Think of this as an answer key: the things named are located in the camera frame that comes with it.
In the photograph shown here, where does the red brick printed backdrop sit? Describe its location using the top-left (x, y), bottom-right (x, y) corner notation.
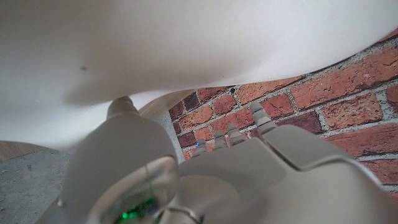
top-left (167, 27), bottom-right (398, 203)

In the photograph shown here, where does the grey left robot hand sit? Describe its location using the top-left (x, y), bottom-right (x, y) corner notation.
top-left (35, 95), bottom-right (398, 224)

